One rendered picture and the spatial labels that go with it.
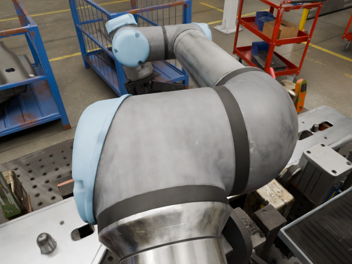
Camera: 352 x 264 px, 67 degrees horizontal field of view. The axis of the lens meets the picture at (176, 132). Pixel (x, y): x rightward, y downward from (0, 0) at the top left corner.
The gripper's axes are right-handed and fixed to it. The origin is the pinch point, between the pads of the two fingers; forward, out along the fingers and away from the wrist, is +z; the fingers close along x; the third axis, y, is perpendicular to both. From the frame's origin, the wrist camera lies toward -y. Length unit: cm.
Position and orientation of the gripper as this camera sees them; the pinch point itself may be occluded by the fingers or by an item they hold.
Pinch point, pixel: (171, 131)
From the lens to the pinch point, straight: 82.8
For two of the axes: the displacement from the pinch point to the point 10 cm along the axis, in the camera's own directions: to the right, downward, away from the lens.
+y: -8.0, 5.0, -3.4
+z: 3.1, 8.2, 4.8
